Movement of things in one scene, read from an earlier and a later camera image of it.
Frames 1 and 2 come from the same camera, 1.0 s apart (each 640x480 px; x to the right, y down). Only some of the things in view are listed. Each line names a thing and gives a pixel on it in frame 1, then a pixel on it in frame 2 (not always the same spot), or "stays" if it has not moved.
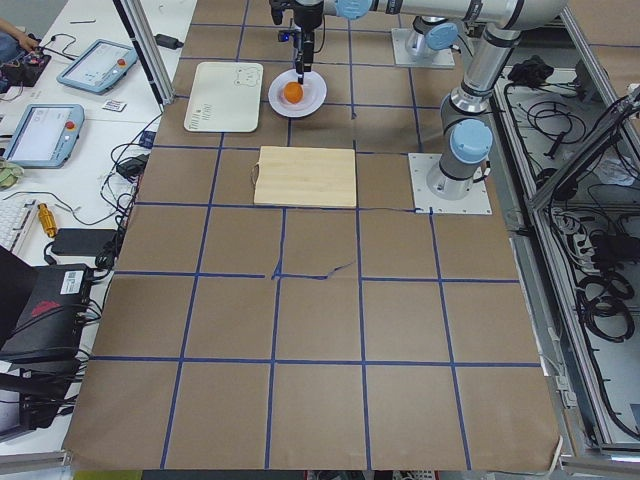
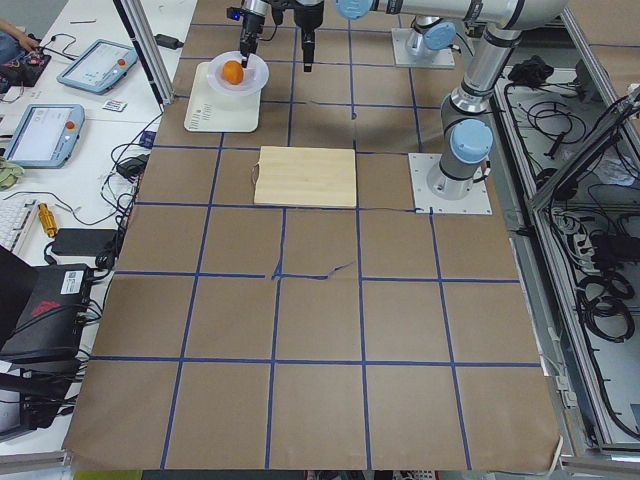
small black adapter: x=167 y=41 stays
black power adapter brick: x=85 y=242 stays
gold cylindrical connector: x=47 y=219 stays
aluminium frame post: x=148 y=48 stays
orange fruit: x=293 y=92 -> x=233 y=71
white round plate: x=294 y=99 -> x=227 y=74
